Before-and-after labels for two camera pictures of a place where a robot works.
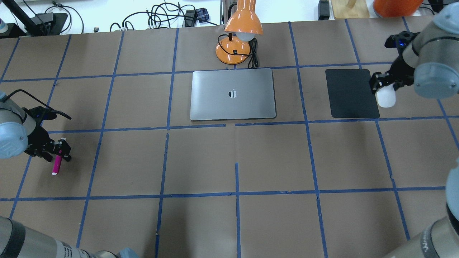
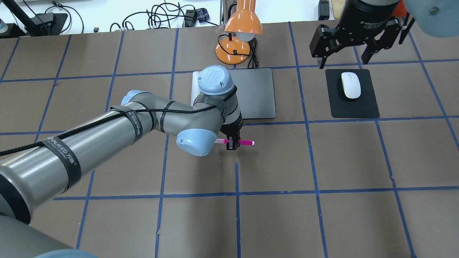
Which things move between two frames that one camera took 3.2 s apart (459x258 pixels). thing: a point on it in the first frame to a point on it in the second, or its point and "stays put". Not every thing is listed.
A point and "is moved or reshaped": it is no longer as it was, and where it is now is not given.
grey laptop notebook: x=233 y=94 stays put
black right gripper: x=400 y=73 to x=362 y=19
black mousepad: x=350 y=95 stays put
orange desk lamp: x=242 y=27 stays put
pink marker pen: x=57 y=163 is moved or reshaped
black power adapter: x=323 y=10 stays put
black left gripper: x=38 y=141 to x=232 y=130
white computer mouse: x=386 y=96 to x=351 y=84
